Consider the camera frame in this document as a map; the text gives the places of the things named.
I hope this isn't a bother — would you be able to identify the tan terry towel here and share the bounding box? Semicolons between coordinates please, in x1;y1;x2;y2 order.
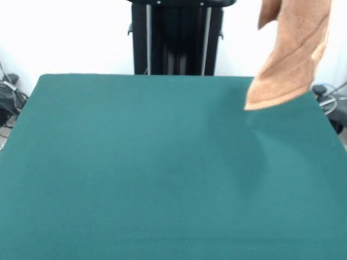
243;0;333;111

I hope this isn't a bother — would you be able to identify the dark green table cloth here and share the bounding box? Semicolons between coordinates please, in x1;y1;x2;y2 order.
0;73;347;260

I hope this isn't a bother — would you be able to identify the black wheeled stand base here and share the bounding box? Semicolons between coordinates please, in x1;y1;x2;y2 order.
0;73;29;128
311;81;347;136

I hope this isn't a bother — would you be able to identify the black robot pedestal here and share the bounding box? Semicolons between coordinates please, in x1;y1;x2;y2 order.
126;0;236;76

